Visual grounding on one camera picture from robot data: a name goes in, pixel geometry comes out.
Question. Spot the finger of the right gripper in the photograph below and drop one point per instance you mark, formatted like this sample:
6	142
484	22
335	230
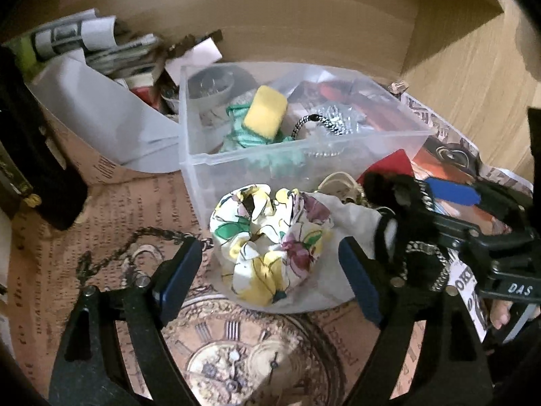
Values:
453	192

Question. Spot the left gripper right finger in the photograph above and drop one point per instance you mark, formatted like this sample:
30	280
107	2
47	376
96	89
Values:
365	278

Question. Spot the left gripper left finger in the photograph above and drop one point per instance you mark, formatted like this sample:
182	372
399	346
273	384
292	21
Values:
173	279

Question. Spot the red velvet drawstring pouch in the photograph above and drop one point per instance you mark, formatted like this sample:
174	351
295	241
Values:
396	163

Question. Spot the black chain pouch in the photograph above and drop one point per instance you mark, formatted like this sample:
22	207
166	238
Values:
407	243

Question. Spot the floral fabric scrunchie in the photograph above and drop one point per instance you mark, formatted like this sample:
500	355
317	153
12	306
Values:
267	243

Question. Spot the yellow sponge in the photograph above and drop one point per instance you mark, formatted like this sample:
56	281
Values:
264	117

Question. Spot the person's right hand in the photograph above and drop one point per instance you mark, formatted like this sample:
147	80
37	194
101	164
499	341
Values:
500	313

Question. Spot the clear plastic storage box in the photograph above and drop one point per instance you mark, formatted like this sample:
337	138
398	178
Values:
340	120

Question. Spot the green knitted cloth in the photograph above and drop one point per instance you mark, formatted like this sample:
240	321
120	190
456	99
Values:
239	138

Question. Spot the dark wine bottle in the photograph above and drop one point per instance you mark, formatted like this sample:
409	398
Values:
33	165

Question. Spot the white paper sheet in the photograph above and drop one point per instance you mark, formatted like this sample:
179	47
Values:
108	117

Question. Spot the rolled newspaper stack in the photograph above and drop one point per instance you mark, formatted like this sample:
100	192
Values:
108	45

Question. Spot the small white box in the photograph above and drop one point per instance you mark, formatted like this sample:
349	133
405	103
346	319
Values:
201	55

